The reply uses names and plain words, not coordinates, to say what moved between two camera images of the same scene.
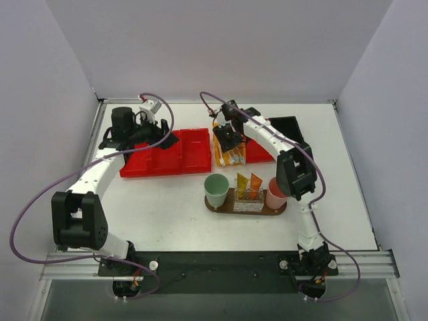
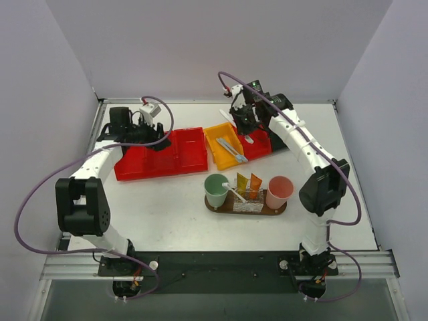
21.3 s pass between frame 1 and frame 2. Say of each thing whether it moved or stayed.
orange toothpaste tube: stayed
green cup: stayed
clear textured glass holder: stayed
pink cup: stayed
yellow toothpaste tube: stayed
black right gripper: moved
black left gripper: stayed
